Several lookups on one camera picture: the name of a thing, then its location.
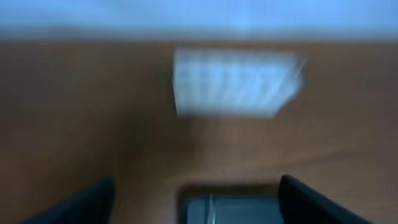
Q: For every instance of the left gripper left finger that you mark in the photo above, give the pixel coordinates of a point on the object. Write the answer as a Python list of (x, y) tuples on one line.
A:
[(84, 205)]

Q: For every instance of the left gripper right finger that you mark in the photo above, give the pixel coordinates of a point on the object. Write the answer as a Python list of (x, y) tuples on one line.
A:
[(304, 205)]

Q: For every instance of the black tray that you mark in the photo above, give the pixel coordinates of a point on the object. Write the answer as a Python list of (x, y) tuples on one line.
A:
[(239, 208)]

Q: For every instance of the clear test tube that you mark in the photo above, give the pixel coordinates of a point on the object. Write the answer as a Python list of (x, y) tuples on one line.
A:
[(212, 208)]

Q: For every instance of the white test tube rack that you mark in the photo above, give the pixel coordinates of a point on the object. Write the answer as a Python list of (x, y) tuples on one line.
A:
[(233, 84)]

